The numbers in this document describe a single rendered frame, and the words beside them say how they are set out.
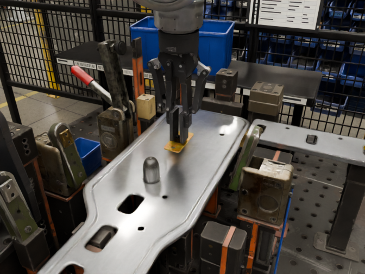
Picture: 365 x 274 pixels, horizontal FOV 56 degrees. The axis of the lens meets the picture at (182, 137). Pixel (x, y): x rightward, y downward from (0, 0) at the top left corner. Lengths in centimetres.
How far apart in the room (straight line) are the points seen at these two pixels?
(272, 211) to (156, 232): 23
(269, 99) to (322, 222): 39
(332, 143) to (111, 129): 50
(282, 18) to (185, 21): 59
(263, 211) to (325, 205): 49
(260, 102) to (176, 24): 38
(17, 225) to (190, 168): 33
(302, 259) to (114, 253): 56
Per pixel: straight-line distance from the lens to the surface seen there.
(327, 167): 132
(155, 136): 81
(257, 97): 91
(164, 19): 63
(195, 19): 63
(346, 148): 84
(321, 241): 103
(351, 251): 103
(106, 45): 74
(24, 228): 62
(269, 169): 64
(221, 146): 77
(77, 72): 82
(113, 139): 82
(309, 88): 105
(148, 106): 84
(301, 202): 113
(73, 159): 69
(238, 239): 58
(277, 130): 86
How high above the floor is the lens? 141
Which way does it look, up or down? 31 degrees down
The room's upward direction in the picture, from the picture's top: straight up
